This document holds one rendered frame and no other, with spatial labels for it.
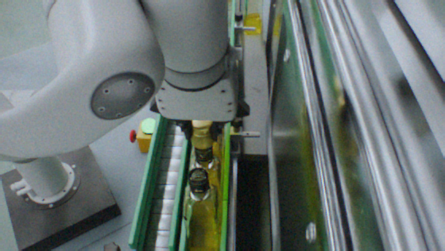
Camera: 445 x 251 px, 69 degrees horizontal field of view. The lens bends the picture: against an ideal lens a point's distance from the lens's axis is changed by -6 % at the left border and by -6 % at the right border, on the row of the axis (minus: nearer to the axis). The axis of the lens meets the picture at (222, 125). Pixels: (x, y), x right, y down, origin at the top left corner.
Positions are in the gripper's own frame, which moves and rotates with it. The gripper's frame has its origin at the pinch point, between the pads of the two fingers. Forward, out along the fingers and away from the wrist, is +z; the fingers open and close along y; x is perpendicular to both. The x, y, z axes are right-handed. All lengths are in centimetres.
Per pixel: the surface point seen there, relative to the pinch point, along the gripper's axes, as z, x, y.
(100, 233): 42, 10, 28
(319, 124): -16.1, 7.4, -12.8
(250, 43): 46, -56, -9
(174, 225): 19.7, 11.1, 5.5
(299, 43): -12.7, -5.5, -12.3
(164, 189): 31.3, 0.9, 10.5
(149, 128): 39.8, -18.8, 18.7
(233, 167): 33.1, -6.1, -5.0
